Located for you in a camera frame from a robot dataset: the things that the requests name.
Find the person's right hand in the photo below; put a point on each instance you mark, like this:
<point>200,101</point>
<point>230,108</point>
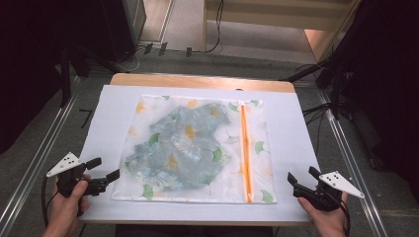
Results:
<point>326,220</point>

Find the dark curtain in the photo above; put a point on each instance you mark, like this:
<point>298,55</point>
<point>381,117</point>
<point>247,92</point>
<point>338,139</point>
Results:
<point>26,65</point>
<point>388,82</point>

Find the black metal stand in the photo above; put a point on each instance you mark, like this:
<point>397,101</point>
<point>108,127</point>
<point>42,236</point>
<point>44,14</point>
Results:
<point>332,79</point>
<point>65,79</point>

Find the white leaf-print mesh laundry bag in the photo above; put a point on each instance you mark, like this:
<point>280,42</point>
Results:
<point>250,131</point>

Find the dark grey cabinet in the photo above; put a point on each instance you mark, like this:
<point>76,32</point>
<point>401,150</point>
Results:
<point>125,26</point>

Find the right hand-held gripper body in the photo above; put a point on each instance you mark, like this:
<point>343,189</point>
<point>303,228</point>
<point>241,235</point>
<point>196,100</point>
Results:
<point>321,197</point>

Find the white table cover sheet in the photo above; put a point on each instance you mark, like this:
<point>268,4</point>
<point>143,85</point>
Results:
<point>108,112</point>

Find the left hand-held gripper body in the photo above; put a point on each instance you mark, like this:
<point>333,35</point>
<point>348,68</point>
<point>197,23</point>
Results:
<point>70,174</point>

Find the wooden table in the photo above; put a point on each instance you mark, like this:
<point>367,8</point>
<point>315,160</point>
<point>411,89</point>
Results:
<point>197,80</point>

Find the person's left hand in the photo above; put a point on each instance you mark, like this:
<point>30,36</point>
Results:
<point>67,210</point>

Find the blue-grey tie-dye garment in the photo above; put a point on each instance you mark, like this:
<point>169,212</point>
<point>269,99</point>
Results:
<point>184,148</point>

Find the aluminium floor rail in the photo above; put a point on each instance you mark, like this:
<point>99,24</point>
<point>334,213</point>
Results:
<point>349,164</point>
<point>36,158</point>

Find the light wooden shelf unit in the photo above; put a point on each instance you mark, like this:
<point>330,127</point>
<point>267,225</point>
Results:
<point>263,19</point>

